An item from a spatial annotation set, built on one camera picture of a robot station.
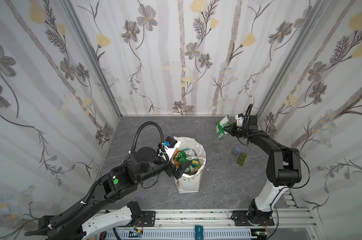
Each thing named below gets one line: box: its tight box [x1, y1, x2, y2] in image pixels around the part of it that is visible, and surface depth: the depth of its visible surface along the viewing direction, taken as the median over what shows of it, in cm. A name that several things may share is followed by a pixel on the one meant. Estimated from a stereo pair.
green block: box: [237, 152, 247, 166], surface depth 97 cm
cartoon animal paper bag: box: [173, 136, 206, 194], surface depth 79 cm
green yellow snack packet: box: [174, 149, 198, 163], surface depth 82 cm
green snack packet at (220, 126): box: [215, 114, 231, 140], surface depth 97 cm
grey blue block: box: [231, 146, 242, 156], surface depth 100 cm
